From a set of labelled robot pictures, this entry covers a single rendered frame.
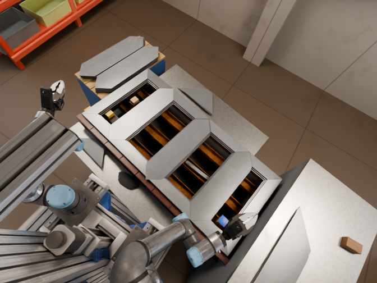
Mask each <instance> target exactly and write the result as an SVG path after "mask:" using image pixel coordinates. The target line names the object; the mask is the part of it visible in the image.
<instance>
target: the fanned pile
mask: <svg viewBox="0 0 377 283"><path fill-rule="evenodd" d="M82 139H83V140H84V147H83V149H84V150H85V151H86V152H87V153H88V154H89V155H90V156H91V157H92V158H93V159H94V160H95V161H96V162H97V164H98V165H99V166H100V167H102V163H103V155H104V148H103V147H102V146H101V145H100V144H99V143H98V142H97V141H96V140H95V139H94V138H82Z"/></svg>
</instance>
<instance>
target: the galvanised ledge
mask: <svg viewBox="0 0 377 283"><path fill-rule="evenodd" d="M70 130H72V131H73V132H75V133H76V134H77V136H78V137H79V138H94V137H93V136H92V135H91V133H89V132H88V131H87V129H85V128H84V127H83V126H82V124H80V123H79V122H78V123H77V124H75V125H73V127H71V128H70ZM94 139H95V138H94ZM95 140H96V139H95ZM96 141H97V140H96ZM97 142H98V141H97ZM98 143H99V142H98ZM99 144H100V143H99ZM100 145H101V144H100ZM101 146H102V145H101ZM102 147H103V146H102ZM103 148H104V147H103ZM74 152H75V151H74ZM75 153H76V154H77V155H78V156H79V157H80V159H81V160H82V161H83V162H84V163H85V164H86V165H87V166H88V167H89V168H90V169H91V170H92V172H93V173H95V174H96V175H97V177H98V178H100V179H101V180H102V181H104V182H105V183H106V184H107V185H108V186H109V187H110V188H109V189H110V190H111V191H112V192H113V193H114V194H115V196H116V197H117V198H118V199H119V200H120V201H121V202H122V203H123V204H124V205H125V206H126V207H127V208H128V209H129V210H130V211H131V212H132V213H133V214H134V215H135V216H136V217H137V218H138V220H139V221H140V222H141V223H144V222H148V221H149V220H150V218H153V219H154V220H156V221H157V222H159V223H160V224H161V225H162V226H164V227H167V226H169V225H170V224H172V223H173V219H174V218H175V217H174V216H173V215H172V214H171V213H170V212H169V211H168V210H167V209H166V208H165V207H164V206H163V205H162V204H161V203H160V202H159V201H158V200H157V199H156V198H155V197H154V196H153V195H152V194H151V193H150V192H149V191H148V190H147V189H146V188H144V187H143V186H142V184H141V183H140V184H139V186H137V187H136V188H133V189H130V188H127V187H125V186H124V185H122V184H121V183H120V182H119V181H118V173H119V172H121V171H124V172H126V173H128V174H130V173H129V172H128V171H127V170H126V169H125V168H124V167H123V166H122V165H121V164H120V163H119V162H118V161H117V160H116V159H115V158H114V157H113V156H112V155H111V154H110V153H109V152H108V151H107V150H106V149H105V148H104V155H103V163H102V167H100V166H99V165H98V164H97V162H96V161H95V160H94V159H93V158H92V157H91V156H90V155H89V154H88V153H87V152H86V151H85V150H84V149H82V151H80V152H75ZM130 175H131V174H130Z"/></svg>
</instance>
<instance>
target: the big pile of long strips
mask: <svg viewBox="0 0 377 283"><path fill-rule="evenodd" d="M157 61H158V47H150V46H145V39H144V37H141V36H129V37H128V38H126V39H124V40H122V41H120V42H119V43H117V44H115V45H114V46H112V47H110V48H108V49H107V50H105V51H103V52H102V53H100V54H98V55H96V56H95V57H93V58H91V59H89V60H88V61H86V62H84V63H82V64H81V69H80V73H79V76H80V77H82V78H83V79H96V85H95V92H96V93H112V92H113V91H115V90H116V89H118V88H119V87H121V86H122V85H123V84H125V83H127V82H128V81H130V80H131V79H133V78H134V77H135V76H137V75H138V74H140V73H141V72H143V71H144V70H146V69H147V68H148V67H150V66H151V65H153V64H155V63H156V62H157Z"/></svg>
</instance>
